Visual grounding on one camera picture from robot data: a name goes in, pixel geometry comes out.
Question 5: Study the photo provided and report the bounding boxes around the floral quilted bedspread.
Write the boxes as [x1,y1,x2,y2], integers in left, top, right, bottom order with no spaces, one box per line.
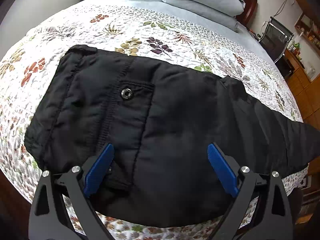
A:
[0,4,309,240]

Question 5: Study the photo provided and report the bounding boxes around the black pants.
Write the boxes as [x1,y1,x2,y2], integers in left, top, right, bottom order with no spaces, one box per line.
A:
[24,46,319,228]

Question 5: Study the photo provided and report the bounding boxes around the dark wooden headboard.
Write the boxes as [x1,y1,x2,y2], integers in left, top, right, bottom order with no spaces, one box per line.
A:
[236,0,258,27]

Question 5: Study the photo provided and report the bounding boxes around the wooden desk with drawers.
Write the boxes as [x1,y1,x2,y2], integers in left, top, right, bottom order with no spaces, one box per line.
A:
[284,49,320,129]

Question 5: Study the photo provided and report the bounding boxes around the wooden wall shelf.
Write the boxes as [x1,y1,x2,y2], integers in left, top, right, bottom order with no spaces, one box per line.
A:
[295,13,319,55]

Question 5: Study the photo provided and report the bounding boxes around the black mesh office chair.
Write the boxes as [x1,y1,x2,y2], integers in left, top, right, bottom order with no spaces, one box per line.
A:
[258,17,293,63]

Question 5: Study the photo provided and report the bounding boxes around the white hanging cable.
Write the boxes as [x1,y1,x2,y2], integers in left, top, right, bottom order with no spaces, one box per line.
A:
[272,0,296,18]

